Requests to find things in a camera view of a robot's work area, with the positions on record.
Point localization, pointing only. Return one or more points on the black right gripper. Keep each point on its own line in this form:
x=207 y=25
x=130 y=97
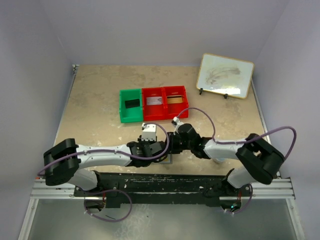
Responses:
x=172 y=137

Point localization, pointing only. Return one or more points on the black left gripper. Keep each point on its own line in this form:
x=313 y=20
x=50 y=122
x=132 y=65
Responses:
x=141 y=142

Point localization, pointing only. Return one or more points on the grey leather card holder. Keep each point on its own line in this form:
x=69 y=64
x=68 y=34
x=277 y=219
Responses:
x=166 y=159

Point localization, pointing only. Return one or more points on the red bin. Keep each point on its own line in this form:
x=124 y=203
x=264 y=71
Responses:
x=153 y=112
x=173 y=110

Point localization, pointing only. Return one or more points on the green bin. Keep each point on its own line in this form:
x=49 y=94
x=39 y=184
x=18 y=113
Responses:
x=130 y=115

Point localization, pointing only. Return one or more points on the gold credit card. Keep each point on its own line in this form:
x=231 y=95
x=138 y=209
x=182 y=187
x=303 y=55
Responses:
x=174 y=97

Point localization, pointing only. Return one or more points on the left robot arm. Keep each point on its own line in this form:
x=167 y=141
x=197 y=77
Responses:
x=67 y=162

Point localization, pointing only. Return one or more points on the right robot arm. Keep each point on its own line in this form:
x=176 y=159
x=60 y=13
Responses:
x=260 y=160

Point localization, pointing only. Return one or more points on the gold card in bin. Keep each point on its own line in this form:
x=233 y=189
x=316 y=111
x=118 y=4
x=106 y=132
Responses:
x=175 y=101

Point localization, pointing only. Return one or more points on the black card in bin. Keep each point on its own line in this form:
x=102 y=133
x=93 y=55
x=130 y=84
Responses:
x=132 y=103

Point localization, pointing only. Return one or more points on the silver card in bin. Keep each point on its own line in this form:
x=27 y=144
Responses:
x=154 y=100

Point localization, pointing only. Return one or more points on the small clear cup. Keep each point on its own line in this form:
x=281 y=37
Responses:
x=219 y=160

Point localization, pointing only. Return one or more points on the black whiteboard stand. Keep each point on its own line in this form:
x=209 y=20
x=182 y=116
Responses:
x=201 y=90

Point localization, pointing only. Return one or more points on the yellow framed whiteboard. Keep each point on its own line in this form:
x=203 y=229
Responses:
x=225 y=75

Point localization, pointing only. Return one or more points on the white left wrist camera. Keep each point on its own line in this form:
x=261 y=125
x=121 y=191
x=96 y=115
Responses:
x=149 y=133

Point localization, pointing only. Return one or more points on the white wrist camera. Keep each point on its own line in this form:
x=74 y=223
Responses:
x=149 y=133
x=176 y=122

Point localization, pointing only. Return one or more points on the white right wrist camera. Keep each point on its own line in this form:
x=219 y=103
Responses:
x=176 y=122

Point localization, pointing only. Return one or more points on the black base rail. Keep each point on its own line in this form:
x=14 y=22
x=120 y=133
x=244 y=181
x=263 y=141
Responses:
x=165 y=189

